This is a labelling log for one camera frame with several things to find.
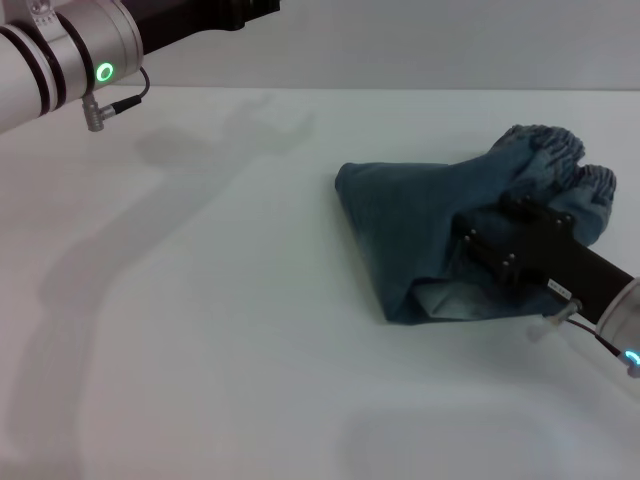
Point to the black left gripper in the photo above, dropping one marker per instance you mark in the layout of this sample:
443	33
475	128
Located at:
195	22

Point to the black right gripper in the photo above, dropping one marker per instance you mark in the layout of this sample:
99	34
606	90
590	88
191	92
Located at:
575	265

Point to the blue denim shorts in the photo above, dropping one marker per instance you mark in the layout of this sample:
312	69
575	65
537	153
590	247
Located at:
415	215

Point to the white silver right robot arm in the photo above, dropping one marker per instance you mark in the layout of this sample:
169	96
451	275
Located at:
622	320

